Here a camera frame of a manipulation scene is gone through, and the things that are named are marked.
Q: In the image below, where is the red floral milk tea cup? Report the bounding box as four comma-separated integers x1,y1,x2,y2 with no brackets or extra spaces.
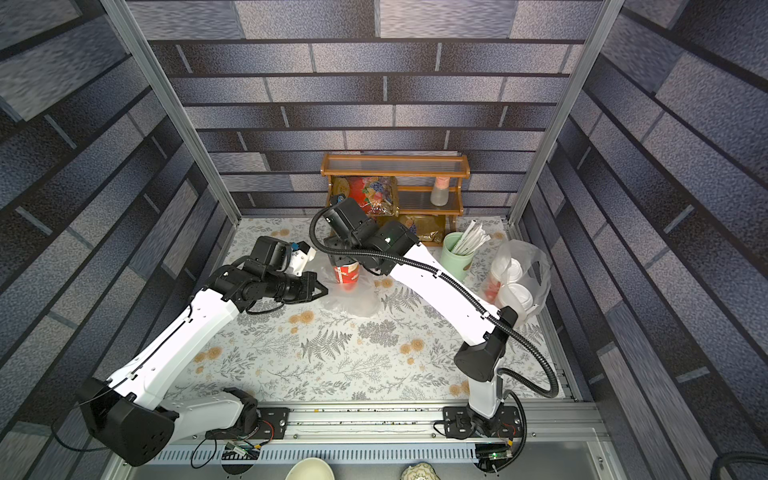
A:
482,257,523,303

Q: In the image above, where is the patterned round object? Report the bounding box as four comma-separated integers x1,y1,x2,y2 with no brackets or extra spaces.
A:
400,462,440,480

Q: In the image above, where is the gold fruit snack bag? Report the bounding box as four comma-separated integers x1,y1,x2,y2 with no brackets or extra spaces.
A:
398,215,447,244

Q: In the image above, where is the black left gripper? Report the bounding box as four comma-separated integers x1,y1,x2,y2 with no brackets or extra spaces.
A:
266,271,333,302

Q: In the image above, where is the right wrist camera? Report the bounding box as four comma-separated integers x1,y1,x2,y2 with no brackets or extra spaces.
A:
322,198,378,247

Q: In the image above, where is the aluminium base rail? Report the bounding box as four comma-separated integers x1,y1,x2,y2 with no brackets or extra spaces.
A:
148,400,614,478

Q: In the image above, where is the black lid milk tea cup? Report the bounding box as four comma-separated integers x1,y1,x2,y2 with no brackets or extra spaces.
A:
333,262,360,291

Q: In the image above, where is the black corrugated cable conduit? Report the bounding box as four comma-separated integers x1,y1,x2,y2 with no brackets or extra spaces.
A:
308,203,560,400

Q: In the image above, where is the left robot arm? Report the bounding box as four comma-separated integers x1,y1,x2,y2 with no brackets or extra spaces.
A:
77,265,328,466

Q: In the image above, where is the wooden shelf rack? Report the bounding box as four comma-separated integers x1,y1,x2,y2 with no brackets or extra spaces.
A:
321,154,470,246

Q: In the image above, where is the translucent plastic carrier bag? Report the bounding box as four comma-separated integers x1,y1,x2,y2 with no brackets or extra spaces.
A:
481,240,552,323

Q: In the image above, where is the white round bowl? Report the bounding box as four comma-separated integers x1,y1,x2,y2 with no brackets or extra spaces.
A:
285,458,335,480

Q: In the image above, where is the green plastic straw cup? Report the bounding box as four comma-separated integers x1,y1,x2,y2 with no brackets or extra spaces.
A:
439,232,476,282

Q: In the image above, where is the red snack bag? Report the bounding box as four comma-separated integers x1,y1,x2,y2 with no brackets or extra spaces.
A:
347,176,399,216

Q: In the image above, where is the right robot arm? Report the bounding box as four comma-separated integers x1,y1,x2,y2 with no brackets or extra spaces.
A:
310,222,517,419

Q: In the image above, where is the pink capped white bottle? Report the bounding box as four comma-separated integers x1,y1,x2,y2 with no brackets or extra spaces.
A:
430,176,451,207

